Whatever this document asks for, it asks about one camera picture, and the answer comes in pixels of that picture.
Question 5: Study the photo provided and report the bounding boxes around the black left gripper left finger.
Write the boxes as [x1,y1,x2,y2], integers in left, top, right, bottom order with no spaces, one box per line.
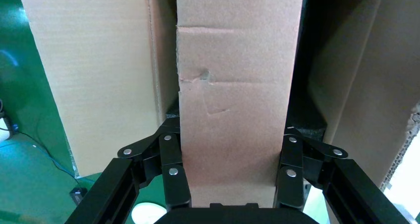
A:
[65,117,193,224]

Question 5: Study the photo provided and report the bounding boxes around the blue floor cable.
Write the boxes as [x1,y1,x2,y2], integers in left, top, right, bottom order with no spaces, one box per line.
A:
[13,125,97,185]

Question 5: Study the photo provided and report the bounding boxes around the big brown cardboard box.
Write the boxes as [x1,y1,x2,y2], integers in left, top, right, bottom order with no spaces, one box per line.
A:
[16,0,420,192]

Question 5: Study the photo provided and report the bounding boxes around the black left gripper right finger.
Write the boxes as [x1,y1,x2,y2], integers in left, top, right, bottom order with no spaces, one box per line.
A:
[274,126,411,224]

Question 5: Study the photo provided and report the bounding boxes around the black power adapter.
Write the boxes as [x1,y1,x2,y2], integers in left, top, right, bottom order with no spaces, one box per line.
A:
[69,187,89,205]

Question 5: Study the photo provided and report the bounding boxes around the white wheeled robot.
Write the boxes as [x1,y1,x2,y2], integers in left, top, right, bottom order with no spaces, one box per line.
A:
[0,99,14,142]

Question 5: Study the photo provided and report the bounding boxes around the small brown cardboard box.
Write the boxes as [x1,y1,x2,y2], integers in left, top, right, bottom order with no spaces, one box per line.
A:
[175,0,306,208]

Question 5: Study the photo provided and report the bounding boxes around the white round floor object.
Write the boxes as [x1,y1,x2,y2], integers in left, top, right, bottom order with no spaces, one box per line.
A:
[131,203,168,224]

